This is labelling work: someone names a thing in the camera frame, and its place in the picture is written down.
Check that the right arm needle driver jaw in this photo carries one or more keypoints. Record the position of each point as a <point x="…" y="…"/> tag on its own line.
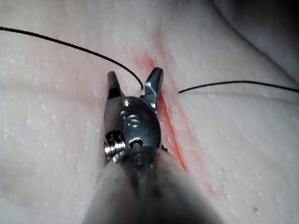
<point x="154" y="86"/>
<point x="113" y="84"/>

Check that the right arm needle driver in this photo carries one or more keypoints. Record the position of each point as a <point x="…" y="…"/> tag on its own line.
<point x="137" y="121"/>

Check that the black thread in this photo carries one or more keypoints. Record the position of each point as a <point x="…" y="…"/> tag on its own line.
<point x="243" y="81"/>

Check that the dark right arm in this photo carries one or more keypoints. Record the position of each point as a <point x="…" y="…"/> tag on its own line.
<point x="116" y="198"/>

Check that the tissue pad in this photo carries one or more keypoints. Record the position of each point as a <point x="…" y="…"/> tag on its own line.
<point x="46" y="140"/>

